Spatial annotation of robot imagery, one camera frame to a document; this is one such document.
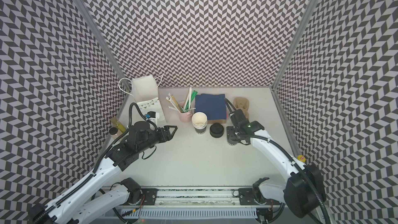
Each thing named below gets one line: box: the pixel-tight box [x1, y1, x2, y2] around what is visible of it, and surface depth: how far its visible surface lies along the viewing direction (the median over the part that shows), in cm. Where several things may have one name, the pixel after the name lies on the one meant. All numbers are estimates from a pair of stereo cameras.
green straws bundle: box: [185, 89, 199, 111], surface depth 95 cm
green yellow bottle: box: [110, 117, 126, 134], surface depth 89 cm
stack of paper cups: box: [191, 110, 208, 135], surface depth 90 cm
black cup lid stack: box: [209, 122, 225, 139], surface depth 95 cm
